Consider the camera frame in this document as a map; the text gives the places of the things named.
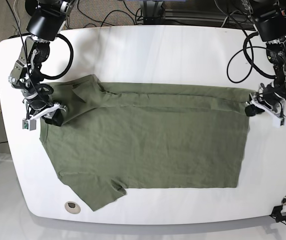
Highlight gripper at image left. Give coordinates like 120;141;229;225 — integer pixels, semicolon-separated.
21;83;63;127

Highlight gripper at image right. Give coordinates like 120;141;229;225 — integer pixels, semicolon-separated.
245;82;286;117

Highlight olive green T-shirt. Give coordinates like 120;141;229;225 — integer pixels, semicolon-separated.
40;75;251;211

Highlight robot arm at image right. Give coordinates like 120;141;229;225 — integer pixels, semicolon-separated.
242;0;286;119

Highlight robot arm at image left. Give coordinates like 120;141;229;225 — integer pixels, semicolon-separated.
9;0;75;131

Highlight black flat bar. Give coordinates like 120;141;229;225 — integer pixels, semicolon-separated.
8;35;19;39

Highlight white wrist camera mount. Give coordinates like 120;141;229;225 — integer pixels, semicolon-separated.
22;102;67;131
246;92;286;128

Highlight left table cable grommet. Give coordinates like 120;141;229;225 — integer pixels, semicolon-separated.
65;201;81;215

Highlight black clamp with cable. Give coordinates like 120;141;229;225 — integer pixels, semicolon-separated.
269;205;286;225

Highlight white cable on floor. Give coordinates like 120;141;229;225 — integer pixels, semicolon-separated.
6;0;22;36

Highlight aluminium frame post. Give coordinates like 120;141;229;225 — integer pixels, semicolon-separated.
139;0;165;25

